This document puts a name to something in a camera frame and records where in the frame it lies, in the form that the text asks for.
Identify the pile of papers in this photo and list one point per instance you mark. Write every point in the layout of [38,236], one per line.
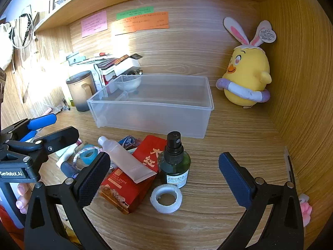
[104,60]

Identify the green spray bottle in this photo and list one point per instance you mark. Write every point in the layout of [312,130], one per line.
[174,166]

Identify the small metal clipper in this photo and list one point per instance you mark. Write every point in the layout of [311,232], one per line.
[56,109]

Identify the brown frosted mug with lid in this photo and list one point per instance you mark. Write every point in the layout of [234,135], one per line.
[79,91]

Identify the pink plush item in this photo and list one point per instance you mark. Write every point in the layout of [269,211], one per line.
[305,209]

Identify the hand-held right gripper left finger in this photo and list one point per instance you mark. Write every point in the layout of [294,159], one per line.
[93,179]

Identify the red garment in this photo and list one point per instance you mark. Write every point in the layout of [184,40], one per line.
[6,217]

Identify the clear plastic storage box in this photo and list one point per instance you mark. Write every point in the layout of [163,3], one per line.
[156,109]

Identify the person's left hand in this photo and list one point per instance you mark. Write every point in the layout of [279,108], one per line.
[23,190]

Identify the white cardboard box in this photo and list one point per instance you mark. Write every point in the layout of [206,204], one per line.
[127,66]

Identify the clear plastic bowl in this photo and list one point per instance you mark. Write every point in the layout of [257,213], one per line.
[128,83]

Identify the dish of glass beads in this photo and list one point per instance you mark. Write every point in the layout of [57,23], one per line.
[136,72]

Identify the blue small packet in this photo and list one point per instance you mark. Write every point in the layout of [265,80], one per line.
[128,142]

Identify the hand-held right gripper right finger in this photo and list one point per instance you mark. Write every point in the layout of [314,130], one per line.
[234,177]

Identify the white tote bag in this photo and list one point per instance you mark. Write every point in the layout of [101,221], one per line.
[5,44]

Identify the yellow chick plush toy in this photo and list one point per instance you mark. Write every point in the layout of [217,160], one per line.
[247,73]

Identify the red foil packet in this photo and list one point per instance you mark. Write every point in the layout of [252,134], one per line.
[122,187]

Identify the dark blue cylinder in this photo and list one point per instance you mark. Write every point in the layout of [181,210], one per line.
[68,169]

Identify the frosted white tube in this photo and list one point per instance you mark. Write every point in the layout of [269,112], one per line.
[124,161]

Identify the green sticky note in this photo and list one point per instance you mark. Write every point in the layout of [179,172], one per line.
[135,12]

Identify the white hook-and-loop tape roll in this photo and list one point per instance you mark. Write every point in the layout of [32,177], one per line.
[154,198]

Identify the black pen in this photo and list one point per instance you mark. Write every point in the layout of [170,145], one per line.
[290,165]

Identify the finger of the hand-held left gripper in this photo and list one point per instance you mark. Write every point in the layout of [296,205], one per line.
[43,122]
[59,138]

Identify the pink sticky note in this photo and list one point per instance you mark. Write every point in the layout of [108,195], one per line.
[94,24]

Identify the white patterned spoon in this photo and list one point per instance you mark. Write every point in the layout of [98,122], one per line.
[97,76]

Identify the stack of books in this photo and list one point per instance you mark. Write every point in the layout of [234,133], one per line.
[108,76]

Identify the orange sticky note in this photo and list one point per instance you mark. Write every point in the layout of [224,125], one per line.
[141,23]

